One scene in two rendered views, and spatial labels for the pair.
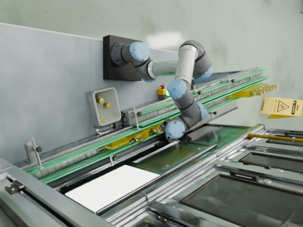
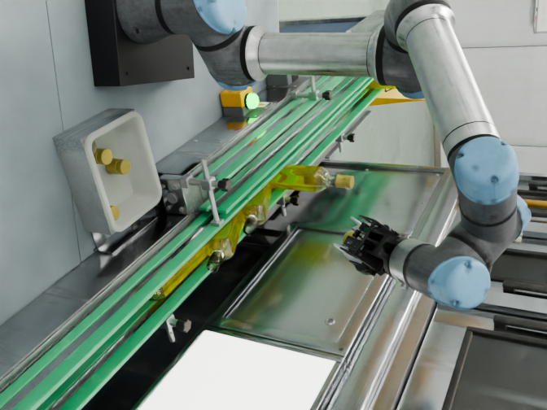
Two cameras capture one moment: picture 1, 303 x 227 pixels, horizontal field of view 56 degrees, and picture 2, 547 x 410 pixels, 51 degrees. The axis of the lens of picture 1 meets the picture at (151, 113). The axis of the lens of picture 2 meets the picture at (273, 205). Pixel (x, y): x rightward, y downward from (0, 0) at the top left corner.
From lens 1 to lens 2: 0.72 m
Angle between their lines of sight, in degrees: 24
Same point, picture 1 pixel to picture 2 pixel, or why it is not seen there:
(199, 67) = not seen: hidden behind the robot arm
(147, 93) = (199, 108)
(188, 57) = (457, 50)
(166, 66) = (312, 51)
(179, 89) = (511, 178)
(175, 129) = (470, 286)
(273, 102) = not seen: hidden behind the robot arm
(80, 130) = (54, 255)
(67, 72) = not seen: outside the picture
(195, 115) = (510, 236)
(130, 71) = (167, 54)
